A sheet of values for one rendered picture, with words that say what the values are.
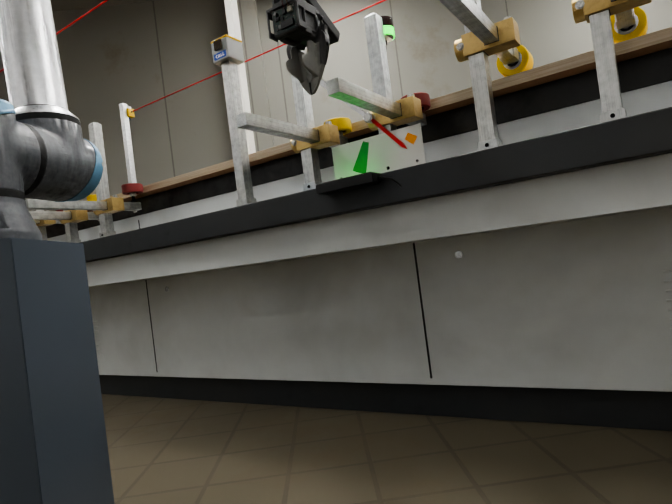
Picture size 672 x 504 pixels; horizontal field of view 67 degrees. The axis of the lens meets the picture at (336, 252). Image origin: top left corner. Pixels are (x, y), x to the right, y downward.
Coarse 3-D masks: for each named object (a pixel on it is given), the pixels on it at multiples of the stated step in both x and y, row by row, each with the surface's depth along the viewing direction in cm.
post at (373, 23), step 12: (372, 24) 128; (372, 36) 128; (372, 48) 129; (384, 48) 130; (372, 60) 129; (384, 60) 129; (372, 72) 129; (384, 72) 128; (372, 84) 129; (384, 84) 127; (384, 96) 128
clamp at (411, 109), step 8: (400, 104) 124; (408, 104) 123; (416, 104) 124; (408, 112) 123; (416, 112) 123; (376, 120) 128; (384, 120) 127; (392, 120) 126; (400, 120) 125; (408, 120) 126; (416, 120) 127; (376, 128) 130
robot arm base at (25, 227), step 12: (0, 192) 89; (12, 192) 91; (0, 204) 89; (12, 204) 91; (24, 204) 95; (0, 216) 88; (12, 216) 90; (24, 216) 92; (0, 228) 87; (12, 228) 89; (24, 228) 91; (36, 228) 95
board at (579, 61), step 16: (656, 32) 109; (624, 48) 113; (640, 48) 111; (656, 48) 112; (560, 64) 120; (576, 64) 118; (592, 64) 117; (496, 80) 128; (512, 80) 126; (528, 80) 124; (544, 80) 125; (448, 96) 135; (464, 96) 133; (496, 96) 134; (432, 112) 141; (352, 128) 152; (368, 128) 150; (288, 144) 165; (256, 160) 174; (176, 176) 196; (192, 176) 191; (208, 176) 190; (144, 192) 207
